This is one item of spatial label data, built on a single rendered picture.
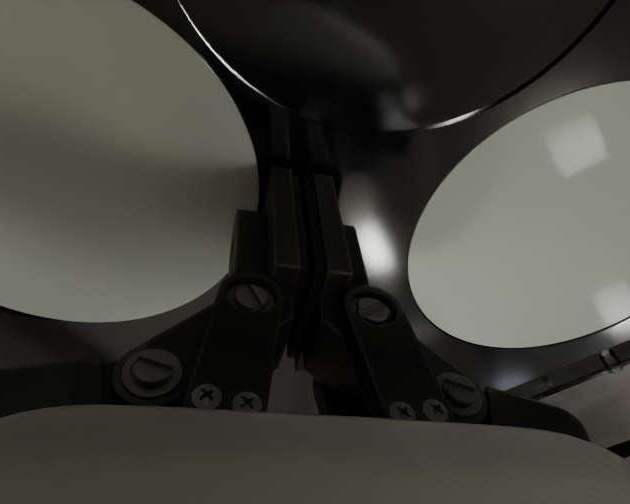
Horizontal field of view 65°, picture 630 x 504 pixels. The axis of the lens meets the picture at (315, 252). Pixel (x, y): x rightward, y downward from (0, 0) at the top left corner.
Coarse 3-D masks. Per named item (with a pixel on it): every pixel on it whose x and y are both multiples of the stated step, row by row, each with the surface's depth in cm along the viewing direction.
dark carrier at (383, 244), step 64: (192, 0) 10; (256, 0) 10; (320, 0) 10; (384, 0) 10; (448, 0) 11; (512, 0) 11; (576, 0) 11; (256, 64) 11; (320, 64) 11; (384, 64) 11; (448, 64) 11; (512, 64) 12; (576, 64) 12; (256, 128) 12; (320, 128) 12; (384, 128) 12; (448, 128) 12; (384, 192) 13; (384, 256) 15; (0, 320) 15; (64, 320) 16; (128, 320) 16; (512, 384) 20
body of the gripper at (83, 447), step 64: (0, 448) 5; (64, 448) 6; (128, 448) 6; (192, 448) 6; (256, 448) 6; (320, 448) 6; (384, 448) 6; (448, 448) 7; (512, 448) 7; (576, 448) 7
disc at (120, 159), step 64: (0, 0) 10; (64, 0) 10; (128, 0) 10; (0, 64) 10; (64, 64) 11; (128, 64) 11; (192, 64) 11; (0, 128) 11; (64, 128) 11; (128, 128) 12; (192, 128) 12; (0, 192) 12; (64, 192) 13; (128, 192) 13; (192, 192) 13; (256, 192) 13; (0, 256) 14; (64, 256) 14; (128, 256) 14; (192, 256) 14
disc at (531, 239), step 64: (512, 128) 13; (576, 128) 13; (448, 192) 14; (512, 192) 14; (576, 192) 14; (448, 256) 15; (512, 256) 15; (576, 256) 16; (448, 320) 17; (512, 320) 17; (576, 320) 18
